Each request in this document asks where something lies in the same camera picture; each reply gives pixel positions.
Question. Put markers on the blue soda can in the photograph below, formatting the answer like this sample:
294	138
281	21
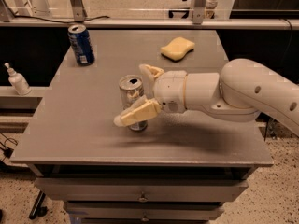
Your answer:
81	44

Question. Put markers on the grey drawer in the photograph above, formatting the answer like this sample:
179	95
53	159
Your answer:
141	190
144	211

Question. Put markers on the left metal frame post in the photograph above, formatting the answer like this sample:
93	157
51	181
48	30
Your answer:
79	12

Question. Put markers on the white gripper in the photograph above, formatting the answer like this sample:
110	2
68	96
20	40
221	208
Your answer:
169	89

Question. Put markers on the right metal frame post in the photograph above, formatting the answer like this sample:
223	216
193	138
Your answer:
198	11

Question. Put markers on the white pump bottle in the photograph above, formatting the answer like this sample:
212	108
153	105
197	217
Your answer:
17	81

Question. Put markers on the yellow sponge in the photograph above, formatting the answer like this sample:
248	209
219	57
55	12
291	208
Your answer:
177	48

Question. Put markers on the grey drawer cabinet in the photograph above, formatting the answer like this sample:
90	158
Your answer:
72	133

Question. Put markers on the metal frame post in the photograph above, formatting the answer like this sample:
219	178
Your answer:
79	12
198	11

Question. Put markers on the upper grey drawer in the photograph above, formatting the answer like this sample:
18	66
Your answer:
141	190

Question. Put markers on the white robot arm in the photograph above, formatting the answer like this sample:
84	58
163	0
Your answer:
241	91

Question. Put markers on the lower grey drawer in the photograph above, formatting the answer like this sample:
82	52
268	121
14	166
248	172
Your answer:
144	211

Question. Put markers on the silver redbull can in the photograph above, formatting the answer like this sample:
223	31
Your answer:
131	88

